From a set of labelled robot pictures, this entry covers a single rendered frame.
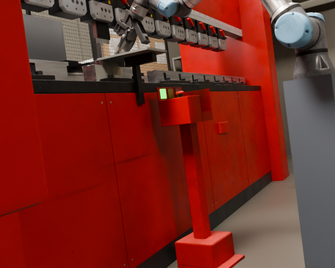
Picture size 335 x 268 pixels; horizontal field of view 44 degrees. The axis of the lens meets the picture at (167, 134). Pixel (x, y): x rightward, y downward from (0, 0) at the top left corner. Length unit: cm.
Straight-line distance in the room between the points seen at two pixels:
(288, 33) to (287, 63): 428
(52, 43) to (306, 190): 160
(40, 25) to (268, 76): 216
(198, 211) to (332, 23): 404
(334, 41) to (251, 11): 186
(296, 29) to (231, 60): 251
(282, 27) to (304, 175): 55
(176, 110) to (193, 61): 229
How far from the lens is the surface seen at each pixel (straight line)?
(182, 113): 185
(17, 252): 120
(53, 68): 167
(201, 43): 299
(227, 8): 370
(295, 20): 151
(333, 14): 565
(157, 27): 245
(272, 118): 389
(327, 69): 164
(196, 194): 196
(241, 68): 396
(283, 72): 582
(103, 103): 168
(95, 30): 199
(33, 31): 244
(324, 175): 162
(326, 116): 159
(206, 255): 194
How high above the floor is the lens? 70
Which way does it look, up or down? 2 degrees down
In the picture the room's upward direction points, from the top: 8 degrees counter-clockwise
